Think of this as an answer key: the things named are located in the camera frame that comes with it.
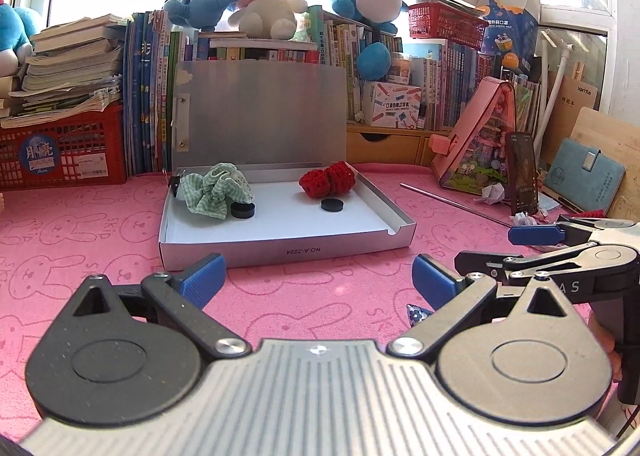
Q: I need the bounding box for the green checked cloth scrunchie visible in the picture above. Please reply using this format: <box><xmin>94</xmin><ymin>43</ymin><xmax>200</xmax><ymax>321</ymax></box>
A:
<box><xmin>180</xmin><ymin>162</ymin><xmax>253</xmax><ymax>221</ymax></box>

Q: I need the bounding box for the white printed carton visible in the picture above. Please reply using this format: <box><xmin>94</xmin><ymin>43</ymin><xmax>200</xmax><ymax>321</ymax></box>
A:
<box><xmin>362</xmin><ymin>80</ymin><xmax>422</xmax><ymax>129</ymax></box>

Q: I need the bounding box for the row of thin blue books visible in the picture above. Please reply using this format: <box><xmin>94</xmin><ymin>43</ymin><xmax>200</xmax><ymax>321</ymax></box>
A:
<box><xmin>122</xmin><ymin>10</ymin><xmax>173</xmax><ymax>177</ymax></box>

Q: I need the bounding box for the crumpled white paper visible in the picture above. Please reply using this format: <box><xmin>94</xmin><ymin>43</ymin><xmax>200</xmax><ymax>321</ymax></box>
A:
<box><xmin>472</xmin><ymin>182</ymin><xmax>506</xmax><ymax>207</ymax></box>

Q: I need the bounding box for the large red plastic basket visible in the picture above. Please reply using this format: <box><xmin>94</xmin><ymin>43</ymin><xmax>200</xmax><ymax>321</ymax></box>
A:
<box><xmin>0</xmin><ymin>103</ymin><xmax>128</xmax><ymax>189</ymax></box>

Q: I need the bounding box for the blue carton box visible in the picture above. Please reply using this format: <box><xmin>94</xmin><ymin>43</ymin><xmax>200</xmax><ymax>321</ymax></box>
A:
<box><xmin>475</xmin><ymin>0</ymin><xmax>541</xmax><ymax>81</ymax></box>

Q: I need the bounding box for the white pipe stand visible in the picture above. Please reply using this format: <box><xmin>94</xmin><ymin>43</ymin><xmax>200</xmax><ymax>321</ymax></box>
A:
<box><xmin>532</xmin><ymin>30</ymin><xmax>588</xmax><ymax>141</ymax></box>

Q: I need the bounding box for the red crochet scrunchie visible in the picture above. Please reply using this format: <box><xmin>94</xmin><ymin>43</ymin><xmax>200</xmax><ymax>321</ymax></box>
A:
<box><xmin>299</xmin><ymin>161</ymin><xmax>357</xmax><ymax>199</ymax></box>

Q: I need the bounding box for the row of upright books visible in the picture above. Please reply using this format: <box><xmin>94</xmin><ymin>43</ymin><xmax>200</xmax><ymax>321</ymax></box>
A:
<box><xmin>170</xmin><ymin>6</ymin><xmax>546</xmax><ymax>133</ymax></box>

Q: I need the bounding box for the blue floral cloth pouch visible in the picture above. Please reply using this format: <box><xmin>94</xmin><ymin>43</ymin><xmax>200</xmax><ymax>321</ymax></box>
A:
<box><xmin>406</xmin><ymin>303</ymin><xmax>435</xmax><ymax>327</ymax></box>

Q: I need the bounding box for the blue elephant plush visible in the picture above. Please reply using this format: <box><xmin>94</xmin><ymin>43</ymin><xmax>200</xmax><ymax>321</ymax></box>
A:
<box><xmin>164</xmin><ymin>0</ymin><xmax>244</xmax><ymax>32</ymax></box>

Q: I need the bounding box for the silver lidded box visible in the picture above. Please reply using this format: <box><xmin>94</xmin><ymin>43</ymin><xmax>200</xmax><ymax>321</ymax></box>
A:
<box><xmin>158</xmin><ymin>60</ymin><xmax>417</xmax><ymax>271</ymax></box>

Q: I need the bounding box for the thin metal rod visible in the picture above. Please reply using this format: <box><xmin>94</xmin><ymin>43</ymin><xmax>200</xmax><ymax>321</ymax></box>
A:
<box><xmin>400</xmin><ymin>183</ymin><xmax>513</xmax><ymax>227</ymax></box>

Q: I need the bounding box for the blue white plush toy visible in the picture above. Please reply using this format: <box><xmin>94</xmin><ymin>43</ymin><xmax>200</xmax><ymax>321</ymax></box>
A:
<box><xmin>0</xmin><ymin>0</ymin><xmax>43</xmax><ymax>76</ymax></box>

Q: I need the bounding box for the small red plastic basket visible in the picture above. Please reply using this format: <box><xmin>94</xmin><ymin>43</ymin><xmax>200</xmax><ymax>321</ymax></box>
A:
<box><xmin>407</xmin><ymin>2</ymin><xmax>488</xmax><ymax>40</ymax></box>

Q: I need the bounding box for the stack of lying books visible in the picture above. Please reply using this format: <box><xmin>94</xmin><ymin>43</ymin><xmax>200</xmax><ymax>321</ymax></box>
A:
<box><xmin>0</xmin><ymin>13</ymin><xmax>126</xmax><ymax>129</ymax></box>

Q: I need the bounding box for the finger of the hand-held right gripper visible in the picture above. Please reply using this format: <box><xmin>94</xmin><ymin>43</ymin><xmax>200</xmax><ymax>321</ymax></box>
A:
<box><xmin>454</xmin><ymin>243</ymin><xmax>640</xmax><ymax>287</ymax></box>
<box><xmin>508</xmin><ymin>217</ymin><xmax>640</xmax><ymax>249</ymax></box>

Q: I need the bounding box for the pink house-shaped toy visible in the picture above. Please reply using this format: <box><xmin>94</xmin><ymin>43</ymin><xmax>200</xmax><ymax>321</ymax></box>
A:
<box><xmin>431</xmin><ymin>77</ymin><xmax>536</xmax><ymax>197</ymax></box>

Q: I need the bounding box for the wooden drawer unit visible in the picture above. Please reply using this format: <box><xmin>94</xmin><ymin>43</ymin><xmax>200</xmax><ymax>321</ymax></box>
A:
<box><xmin>346</xmin><ymin>123</ymin><xmax>453</xmax><ymax>167</ymax></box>

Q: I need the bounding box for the teal notebook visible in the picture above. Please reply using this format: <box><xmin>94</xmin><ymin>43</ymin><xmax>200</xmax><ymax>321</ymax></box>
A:
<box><xmin>542</xmin><ymin>138</ymin><xmax>626</xmax><ymax>217</ymax></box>

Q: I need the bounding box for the person's right hand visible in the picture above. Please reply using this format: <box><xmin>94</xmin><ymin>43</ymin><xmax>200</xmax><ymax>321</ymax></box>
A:
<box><xmin>586</xmin><ymin>313</ymin><xmax>623</xmax><ymax>378</ymax></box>

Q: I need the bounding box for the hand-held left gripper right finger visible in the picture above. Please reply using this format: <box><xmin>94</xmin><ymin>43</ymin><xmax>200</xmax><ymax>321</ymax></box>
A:
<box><xmin>386</xmin><ymin>253</ymin><xmax>591</xmax><ymax>363</ymax></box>

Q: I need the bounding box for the pink rabbit-print mat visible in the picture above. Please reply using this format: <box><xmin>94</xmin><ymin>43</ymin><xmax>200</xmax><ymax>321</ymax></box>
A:
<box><xmin>0</xmin><ymin>161</ymin><xmax>640</xmax><ymax>437</ymax></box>

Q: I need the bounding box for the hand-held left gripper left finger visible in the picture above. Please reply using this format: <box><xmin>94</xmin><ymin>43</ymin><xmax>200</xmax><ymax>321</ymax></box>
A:
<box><xmin>52</xmin><ymin>252</ymin><xmax>253</xmax><ymax>362</ymax></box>

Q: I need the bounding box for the wooden board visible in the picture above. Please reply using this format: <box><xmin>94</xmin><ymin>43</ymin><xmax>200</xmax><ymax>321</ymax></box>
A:
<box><xmin>565</xmin><ymin>107</ymin><xmax>640</xmax><ymax>224</ymax></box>

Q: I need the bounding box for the brown kraft notebook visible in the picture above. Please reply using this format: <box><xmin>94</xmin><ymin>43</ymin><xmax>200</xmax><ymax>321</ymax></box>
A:
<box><xmin>550</xmin><ymin>76</ymin><xmax>598</xmax><ymax>157</ymax></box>

